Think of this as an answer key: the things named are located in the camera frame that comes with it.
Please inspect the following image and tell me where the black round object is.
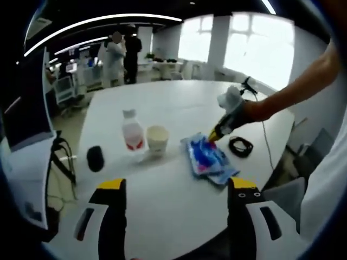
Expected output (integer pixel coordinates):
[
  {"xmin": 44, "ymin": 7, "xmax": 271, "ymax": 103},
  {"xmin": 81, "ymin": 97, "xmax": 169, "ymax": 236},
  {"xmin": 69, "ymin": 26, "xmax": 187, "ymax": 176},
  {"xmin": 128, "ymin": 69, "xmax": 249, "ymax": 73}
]
[{"xmin": 86, "ymin": 145, "xmax": 105, "ymax": 172}]

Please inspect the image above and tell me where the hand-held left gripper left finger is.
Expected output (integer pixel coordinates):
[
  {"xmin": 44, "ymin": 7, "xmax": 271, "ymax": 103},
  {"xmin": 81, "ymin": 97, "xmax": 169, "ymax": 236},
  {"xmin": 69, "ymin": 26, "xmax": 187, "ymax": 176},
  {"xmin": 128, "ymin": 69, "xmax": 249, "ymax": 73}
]
[{"xmin": 67, "ymin": 178, "xmax": 127, "ymax": 260}]

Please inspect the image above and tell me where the white office chair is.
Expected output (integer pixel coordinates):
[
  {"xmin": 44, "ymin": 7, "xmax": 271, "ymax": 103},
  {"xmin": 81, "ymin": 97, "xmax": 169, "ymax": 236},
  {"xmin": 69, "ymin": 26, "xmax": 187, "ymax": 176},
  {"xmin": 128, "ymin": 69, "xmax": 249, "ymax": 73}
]
[{"xmin": 54, "ymin": 75, "xmax": 79, "ymax": 105}]

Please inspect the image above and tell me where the person's right hand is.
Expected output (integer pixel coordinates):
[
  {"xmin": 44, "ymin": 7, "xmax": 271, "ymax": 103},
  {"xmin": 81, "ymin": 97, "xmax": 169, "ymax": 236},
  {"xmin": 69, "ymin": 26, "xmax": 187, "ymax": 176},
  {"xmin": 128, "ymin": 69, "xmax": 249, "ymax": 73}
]
[{"xmin": 234, "ymin": 100, "xmax": 265, "ymax": 129}]

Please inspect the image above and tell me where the large window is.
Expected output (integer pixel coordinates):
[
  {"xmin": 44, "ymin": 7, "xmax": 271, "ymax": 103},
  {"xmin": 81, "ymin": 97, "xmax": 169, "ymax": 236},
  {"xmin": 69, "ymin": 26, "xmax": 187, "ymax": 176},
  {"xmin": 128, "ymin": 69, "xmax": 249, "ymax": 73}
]
[{"xmin": 177, "ymin": 13, "xmax": 296, "ymax": 89}]

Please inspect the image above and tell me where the black cable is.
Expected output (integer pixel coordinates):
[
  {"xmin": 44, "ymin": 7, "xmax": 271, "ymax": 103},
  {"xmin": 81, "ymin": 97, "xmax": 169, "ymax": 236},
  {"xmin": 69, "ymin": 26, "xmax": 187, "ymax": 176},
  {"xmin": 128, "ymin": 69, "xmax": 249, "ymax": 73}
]
[{"xmin": 228, "ymin": 136, "xmax": 254, "ymax": 158}]

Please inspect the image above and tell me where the white table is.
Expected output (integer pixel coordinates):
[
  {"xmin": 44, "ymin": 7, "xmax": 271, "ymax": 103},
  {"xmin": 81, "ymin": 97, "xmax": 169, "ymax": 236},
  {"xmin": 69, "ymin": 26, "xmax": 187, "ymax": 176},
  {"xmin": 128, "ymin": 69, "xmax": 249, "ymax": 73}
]
[{"xmin": 47, "ymin": 80, "xmax": 295, "ymax": 260}]

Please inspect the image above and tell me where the black clamp stand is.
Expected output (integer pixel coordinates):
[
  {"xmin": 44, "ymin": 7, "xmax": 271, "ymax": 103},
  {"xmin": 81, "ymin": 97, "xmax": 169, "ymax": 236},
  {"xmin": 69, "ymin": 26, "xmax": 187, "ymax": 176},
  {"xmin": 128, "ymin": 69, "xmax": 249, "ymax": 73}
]
[{"xmin": 240, "ymin": 76, "xmax": 259, "ymax": 96}]

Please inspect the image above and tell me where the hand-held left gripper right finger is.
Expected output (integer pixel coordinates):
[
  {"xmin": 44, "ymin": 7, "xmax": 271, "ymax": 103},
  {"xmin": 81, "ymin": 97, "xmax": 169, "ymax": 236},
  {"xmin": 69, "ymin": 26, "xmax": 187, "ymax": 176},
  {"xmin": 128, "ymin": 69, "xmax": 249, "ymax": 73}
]
[{"xmin": 227, "ymin": 177, "xmax": 307, "ymax": 260}]

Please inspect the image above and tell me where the grey chair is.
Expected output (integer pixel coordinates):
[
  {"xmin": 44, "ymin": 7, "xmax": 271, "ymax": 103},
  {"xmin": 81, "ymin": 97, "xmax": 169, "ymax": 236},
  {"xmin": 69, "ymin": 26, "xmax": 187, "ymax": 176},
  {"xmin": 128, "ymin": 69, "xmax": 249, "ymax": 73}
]
[
  {"xmin": 286, "ymin": 127, "xmax": 335, "ymax": 176},
  {"xmin": 262, "ymin": 177, "xmax": 307, "ymax": 217}
]

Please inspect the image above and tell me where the paper cup leaf print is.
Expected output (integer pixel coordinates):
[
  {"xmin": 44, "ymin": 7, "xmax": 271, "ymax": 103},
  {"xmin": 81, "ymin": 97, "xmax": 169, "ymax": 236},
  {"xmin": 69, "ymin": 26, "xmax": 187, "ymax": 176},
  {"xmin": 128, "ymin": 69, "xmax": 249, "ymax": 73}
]
[{"xmin": 146, "ymin": 125, "xmax": 170, "ymax": 154}]

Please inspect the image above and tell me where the blue packet pink print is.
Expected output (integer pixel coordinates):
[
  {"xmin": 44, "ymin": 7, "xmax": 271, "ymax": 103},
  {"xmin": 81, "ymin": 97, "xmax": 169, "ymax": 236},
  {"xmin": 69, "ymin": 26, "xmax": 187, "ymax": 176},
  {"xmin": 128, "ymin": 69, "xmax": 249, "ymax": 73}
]
[{"xmin": 181, "ymin": 132, "xmax": 228, "ymax": 176}]

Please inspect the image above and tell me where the pale blue wipes pack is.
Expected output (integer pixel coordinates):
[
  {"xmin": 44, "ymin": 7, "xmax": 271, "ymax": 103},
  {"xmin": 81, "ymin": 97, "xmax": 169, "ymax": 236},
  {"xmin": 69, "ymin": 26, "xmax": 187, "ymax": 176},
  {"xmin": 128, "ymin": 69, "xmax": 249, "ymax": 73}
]
[{"xmin": 199, "ymin": 162, "xmax": 241, "ymax": 187}]

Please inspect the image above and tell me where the clear plastic bottle red label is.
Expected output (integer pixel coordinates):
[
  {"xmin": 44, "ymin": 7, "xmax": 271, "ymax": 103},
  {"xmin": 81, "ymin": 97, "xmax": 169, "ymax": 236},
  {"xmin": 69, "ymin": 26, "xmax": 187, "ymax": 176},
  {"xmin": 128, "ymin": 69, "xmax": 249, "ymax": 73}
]
[{"xmin": 121, "ymin": 108, "xmax": 147, "ymax": 163}]

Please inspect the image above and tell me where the person's white striped shirt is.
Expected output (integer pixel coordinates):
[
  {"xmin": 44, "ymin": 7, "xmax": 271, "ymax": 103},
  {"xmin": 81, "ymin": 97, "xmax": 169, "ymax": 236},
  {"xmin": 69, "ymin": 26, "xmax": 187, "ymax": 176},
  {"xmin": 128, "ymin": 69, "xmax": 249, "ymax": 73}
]
[{"xmin": 299, "ymin": 102, "xmax": 347, "ymax": 244}]

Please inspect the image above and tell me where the dark monitor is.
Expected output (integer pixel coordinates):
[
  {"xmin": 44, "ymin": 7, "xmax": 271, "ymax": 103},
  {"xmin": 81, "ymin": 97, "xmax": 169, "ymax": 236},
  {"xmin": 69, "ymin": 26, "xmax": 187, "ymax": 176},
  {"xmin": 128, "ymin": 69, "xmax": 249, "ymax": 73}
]
[{"xmin": 2, "ymin": 48, "xmax": 56, "ymax": 152}]

